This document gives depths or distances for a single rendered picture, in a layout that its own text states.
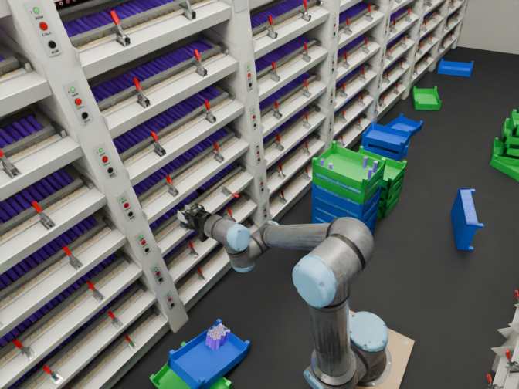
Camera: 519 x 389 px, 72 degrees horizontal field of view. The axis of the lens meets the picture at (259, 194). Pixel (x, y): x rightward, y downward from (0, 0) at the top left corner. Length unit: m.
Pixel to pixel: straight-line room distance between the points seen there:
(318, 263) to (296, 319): 1.05
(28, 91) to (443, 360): 1.81
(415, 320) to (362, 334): 0.58
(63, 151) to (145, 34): 0.43
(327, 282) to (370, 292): 1.15
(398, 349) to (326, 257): 0.91
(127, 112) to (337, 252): 0.79
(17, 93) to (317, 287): 0.85
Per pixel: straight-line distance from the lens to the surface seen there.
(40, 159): 1.16
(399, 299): 2.00
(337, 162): 1.94
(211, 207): 1.67
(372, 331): 1.42
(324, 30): 2.10
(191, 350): 1.79
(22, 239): 1.25
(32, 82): 1.10
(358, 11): 2.59
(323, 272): 0.84
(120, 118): 1.23
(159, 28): 1.28
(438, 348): 1.91
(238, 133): 1.69
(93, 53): 1.17
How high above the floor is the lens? 1.64
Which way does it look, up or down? 41 degrees down
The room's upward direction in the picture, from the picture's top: 7 degrees counter-clockwise
